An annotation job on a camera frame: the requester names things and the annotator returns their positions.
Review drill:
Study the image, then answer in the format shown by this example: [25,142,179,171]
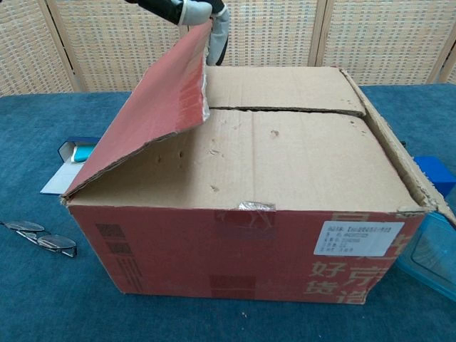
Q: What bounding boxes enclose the red cardboard box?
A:
[60,16,456,306]

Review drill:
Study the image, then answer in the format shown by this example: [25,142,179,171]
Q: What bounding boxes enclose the white and blue card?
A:
[39,160,85,196]

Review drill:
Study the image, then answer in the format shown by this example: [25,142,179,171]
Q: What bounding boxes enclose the black-rimmed eyeglasses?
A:
[0,219,78,259]

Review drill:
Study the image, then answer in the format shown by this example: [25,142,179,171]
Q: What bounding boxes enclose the clear blue plastic lid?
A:
[398,212,456,302]

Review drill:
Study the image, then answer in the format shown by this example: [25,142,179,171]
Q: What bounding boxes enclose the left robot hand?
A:
[128,0,232,67]

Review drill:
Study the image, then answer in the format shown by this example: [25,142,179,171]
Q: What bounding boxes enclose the woven folding screen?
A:
[0,0,456,98]

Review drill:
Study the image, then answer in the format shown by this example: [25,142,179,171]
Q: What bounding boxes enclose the teal item in case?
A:
[72,143,95,165]

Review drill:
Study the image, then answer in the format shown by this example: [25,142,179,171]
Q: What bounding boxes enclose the blue glasses case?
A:
[58,136,97,165]

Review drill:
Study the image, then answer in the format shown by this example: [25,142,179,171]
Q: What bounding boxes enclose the solid blue box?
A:
[414,155,456,196]

